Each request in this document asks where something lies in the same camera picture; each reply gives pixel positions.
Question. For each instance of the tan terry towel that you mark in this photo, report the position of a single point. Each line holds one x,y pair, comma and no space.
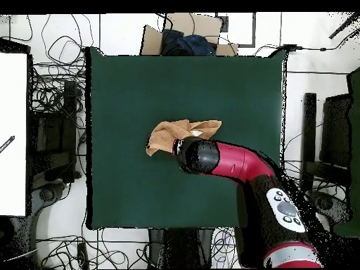
166,135

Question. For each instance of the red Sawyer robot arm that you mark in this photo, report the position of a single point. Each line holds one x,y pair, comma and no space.
239,163

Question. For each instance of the dark green table cloth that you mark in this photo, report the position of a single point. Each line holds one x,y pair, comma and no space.
197,90

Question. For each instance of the dark blue clothes pile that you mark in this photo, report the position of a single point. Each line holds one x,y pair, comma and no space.
194,45

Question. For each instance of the brown cardboard box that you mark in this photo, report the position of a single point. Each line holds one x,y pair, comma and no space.
202,25

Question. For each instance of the black upright bar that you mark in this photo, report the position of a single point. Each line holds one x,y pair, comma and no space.
308,135

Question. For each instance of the grey round base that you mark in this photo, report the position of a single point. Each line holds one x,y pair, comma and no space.
47,195
330,205

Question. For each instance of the black power strip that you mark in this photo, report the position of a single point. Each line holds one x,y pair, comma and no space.
83,256

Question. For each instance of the black power adapter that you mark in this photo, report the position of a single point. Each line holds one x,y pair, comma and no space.
290,47

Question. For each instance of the white board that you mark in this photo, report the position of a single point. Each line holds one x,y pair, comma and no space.
12,112

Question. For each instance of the black marker pen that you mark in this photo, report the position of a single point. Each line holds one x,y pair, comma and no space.
7,144

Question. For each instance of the green cloth covered stand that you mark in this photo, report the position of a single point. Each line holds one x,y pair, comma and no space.
355,168

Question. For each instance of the black rod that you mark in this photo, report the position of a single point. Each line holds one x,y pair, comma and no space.
344,26

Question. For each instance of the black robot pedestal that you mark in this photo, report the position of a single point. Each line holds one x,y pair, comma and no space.
180,247

